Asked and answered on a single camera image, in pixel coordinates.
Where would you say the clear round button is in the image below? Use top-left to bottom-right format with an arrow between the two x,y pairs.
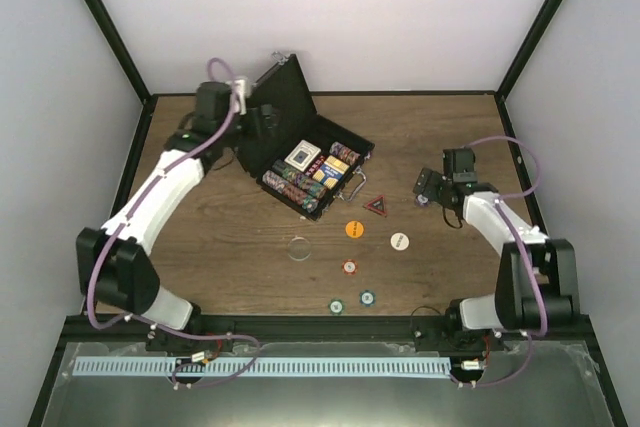
287,236 -> 312,262

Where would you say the red dice row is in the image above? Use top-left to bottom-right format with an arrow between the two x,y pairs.
305,155 -> 326,177

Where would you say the blue orange chip row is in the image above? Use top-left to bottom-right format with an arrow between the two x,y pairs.
262,170 -> 319,213

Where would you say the red poker chip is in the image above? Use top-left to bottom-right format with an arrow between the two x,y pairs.
341,259 -> 358,275

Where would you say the white round dealer button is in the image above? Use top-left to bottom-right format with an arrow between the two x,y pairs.
390,232 -> 410,251

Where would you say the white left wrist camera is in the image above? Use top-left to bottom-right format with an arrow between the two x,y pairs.
230,76 -> 252,116

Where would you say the teal poker chip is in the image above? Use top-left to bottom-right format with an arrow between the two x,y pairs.
328,299 -> 345,315

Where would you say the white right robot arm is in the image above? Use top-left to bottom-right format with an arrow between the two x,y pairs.
413,148 -> 581,350

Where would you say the purple poker chip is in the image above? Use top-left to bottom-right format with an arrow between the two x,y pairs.
416,195 -> 429,206
359,290 -> 376,307

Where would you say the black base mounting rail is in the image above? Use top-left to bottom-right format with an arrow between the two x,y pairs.
64,314 -> 591,354

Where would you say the red black triangular button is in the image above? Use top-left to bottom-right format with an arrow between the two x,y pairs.
363,195 -> 388,217

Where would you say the black poker set case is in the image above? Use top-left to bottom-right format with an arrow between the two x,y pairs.
237,55 -> 374,221

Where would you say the black enclosure frame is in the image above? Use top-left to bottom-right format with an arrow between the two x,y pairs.
28,0 -> 627,426

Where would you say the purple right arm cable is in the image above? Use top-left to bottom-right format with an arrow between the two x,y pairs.
459,135 -> 547,389

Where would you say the orange big blind button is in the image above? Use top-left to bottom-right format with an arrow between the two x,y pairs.
345,220 -> 365,239

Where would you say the white playing card deck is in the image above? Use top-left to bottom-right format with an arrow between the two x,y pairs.
284,140 -> 321,172

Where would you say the mixed colour chip row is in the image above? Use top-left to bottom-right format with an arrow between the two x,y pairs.
272,160 -> 327,199

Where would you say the light blue slotted rail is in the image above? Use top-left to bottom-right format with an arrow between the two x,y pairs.
72,357 -> 451,378

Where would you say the blue yellow card box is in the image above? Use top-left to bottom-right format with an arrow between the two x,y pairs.
312,156 -> 350,189

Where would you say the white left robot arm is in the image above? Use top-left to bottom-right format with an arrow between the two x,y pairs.
76,77 -> 257,351

